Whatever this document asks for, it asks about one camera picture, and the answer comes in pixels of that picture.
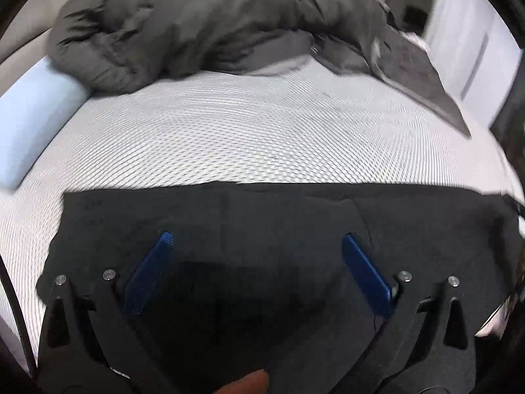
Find black cable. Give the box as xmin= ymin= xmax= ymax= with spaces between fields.
xmin=0 ymin=253 xmax=37 ymax=375

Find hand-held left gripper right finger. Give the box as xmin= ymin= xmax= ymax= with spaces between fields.
xmin=331 ymin=233 xmax=477 ymax=394

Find person's left hand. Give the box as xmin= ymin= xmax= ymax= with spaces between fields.
xmin=215 ymin=368 xmax=270 ymax=394

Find white cabinet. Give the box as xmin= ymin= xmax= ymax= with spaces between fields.
xmin=424 ymin=0 xmax=525 ymax=128

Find grey duvet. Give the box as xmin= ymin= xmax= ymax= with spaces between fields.
xmin=47 ymin=0 xmax=472 ymax=138

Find light blue pillow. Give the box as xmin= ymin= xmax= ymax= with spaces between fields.
xmin=0 ymin=56 xmax=92 ymax=191

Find dark box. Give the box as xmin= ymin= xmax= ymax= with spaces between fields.
xmin=404 ymin=4 xmax=428 ymax=29

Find black pants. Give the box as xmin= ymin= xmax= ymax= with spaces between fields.
xmin=36 ymin=181 xmax=525 ymax=394

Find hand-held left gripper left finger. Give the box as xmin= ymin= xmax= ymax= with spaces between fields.
xmin=37 ymin=231 xmax=178 ymax=394

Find bed with honeycomb mattress cover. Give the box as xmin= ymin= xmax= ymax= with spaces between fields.
xmin=0 ymin=61 xmax=525 ymax=378

